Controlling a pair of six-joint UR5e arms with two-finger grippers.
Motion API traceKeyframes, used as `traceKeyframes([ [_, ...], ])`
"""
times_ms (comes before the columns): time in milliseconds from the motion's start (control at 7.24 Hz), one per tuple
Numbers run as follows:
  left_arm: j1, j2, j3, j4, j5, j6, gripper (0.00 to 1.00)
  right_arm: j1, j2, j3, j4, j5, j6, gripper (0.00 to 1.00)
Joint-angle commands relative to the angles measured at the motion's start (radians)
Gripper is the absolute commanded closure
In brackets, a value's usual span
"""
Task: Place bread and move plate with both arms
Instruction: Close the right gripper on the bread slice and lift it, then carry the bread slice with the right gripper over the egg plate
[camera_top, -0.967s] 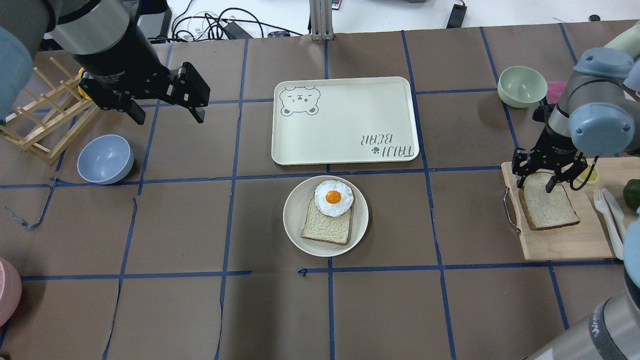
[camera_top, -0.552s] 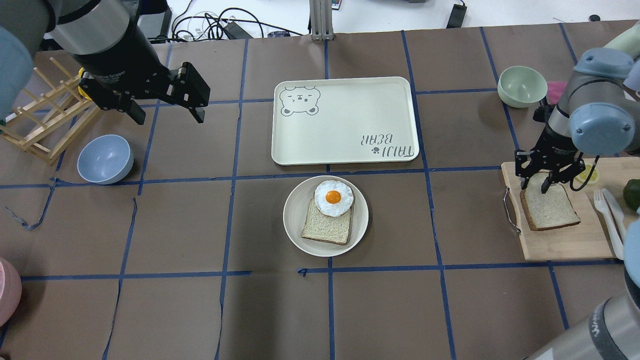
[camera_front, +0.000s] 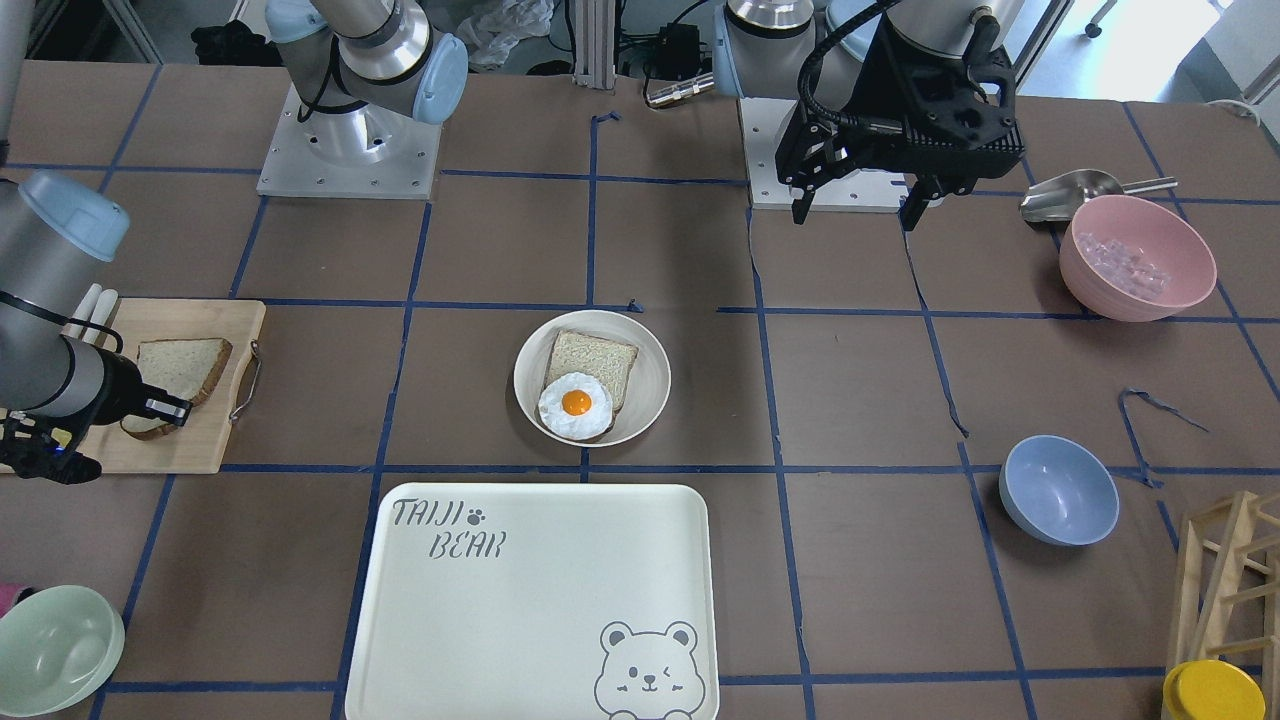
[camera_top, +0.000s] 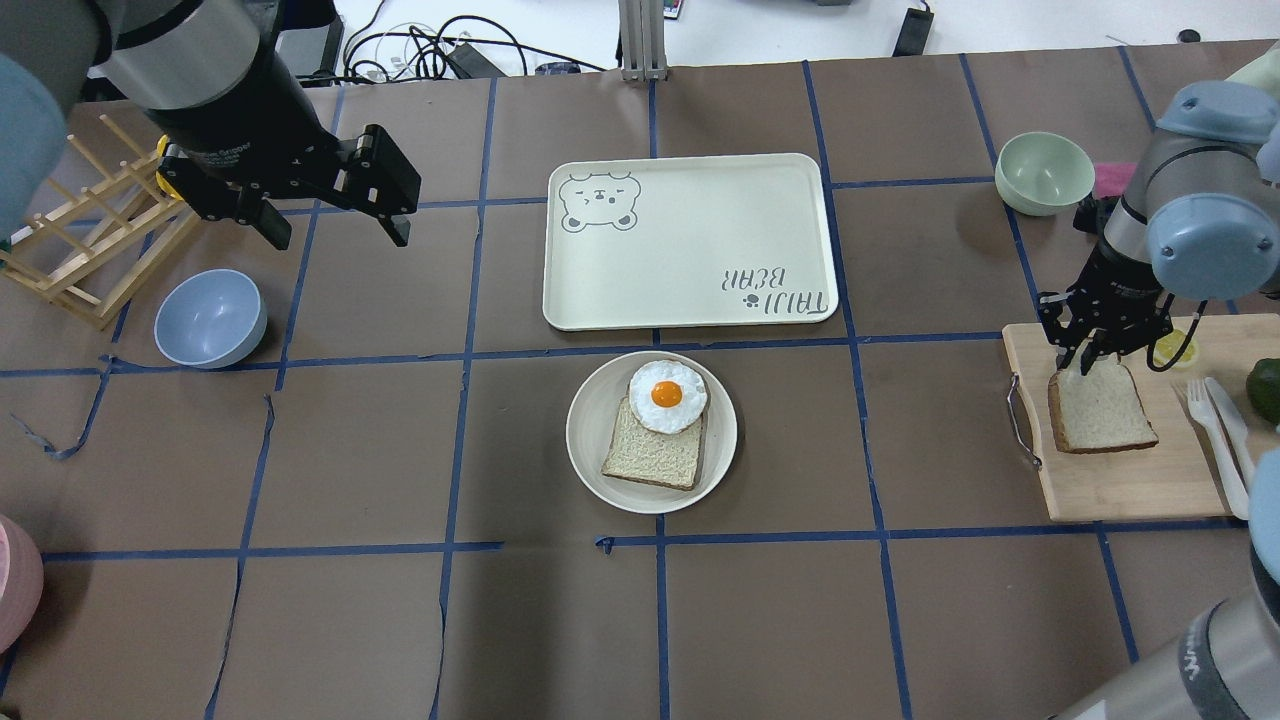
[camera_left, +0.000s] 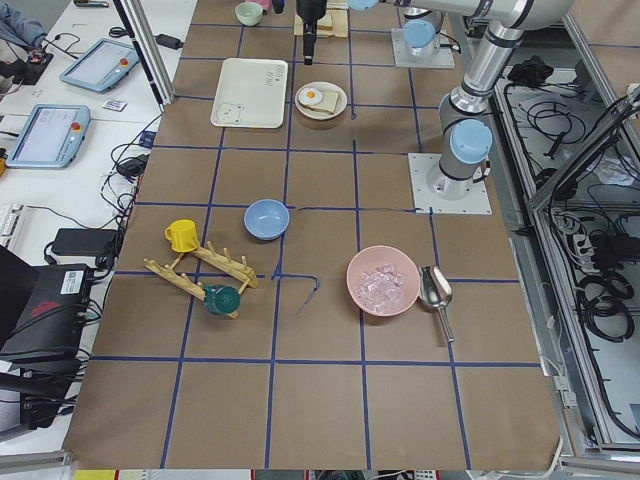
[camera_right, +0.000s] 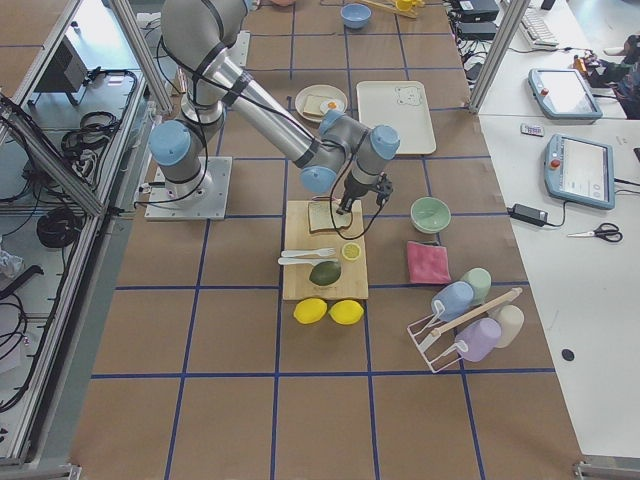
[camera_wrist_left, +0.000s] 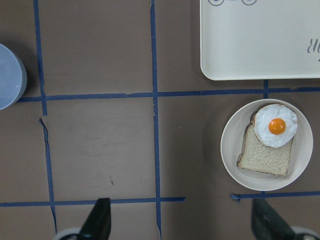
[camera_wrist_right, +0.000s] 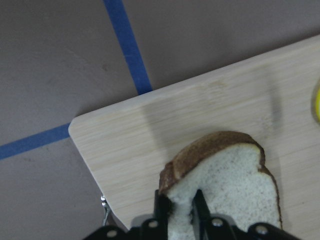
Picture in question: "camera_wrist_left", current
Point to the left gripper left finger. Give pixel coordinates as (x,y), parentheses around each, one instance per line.
(98,223)

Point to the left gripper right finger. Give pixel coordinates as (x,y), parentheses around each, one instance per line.
(267,224)

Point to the cream round plate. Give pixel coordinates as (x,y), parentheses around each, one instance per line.
(231,143)

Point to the blue-grey bowl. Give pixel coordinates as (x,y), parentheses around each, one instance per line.
(13,77)

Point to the cream bear tray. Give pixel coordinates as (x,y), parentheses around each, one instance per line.
(259,39)

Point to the fried egg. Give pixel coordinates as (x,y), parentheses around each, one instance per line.
(275,125)

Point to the bread slice on plate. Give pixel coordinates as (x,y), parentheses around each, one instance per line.
(258,157)

